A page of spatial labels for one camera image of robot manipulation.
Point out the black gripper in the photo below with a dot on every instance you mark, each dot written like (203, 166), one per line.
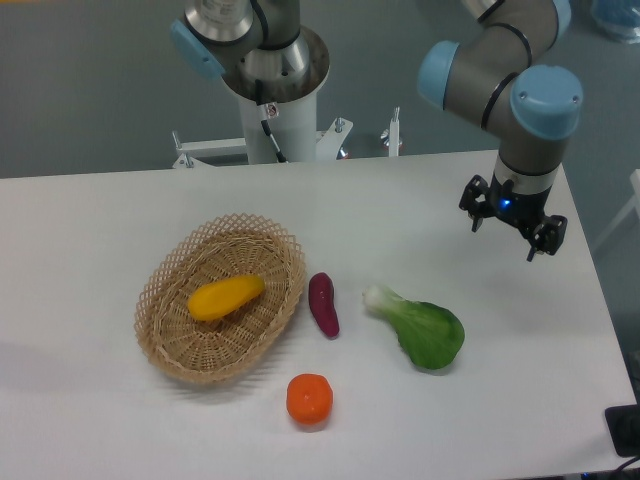
(523, 211)

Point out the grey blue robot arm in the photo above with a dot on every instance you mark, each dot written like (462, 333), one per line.
(495, 82)

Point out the yellow mango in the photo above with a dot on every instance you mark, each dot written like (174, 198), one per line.
(213, 301)

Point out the woven wicker basket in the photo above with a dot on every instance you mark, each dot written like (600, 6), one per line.
(208, 352)

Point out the white furniture at right edge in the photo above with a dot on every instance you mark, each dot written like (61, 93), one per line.
(626, 217)

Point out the green bok choy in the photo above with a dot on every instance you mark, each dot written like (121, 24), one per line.
(430, 335)

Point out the purple sweet potato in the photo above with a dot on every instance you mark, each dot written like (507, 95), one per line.
(321, 304)

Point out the blue object top right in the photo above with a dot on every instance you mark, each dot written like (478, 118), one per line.
(617, 18)

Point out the black device at table edge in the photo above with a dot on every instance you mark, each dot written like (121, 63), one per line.
(623, 426)

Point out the orange tangerine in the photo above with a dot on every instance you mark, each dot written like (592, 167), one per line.
(309, 399)

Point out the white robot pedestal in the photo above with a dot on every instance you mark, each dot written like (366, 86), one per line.
(276, 92)

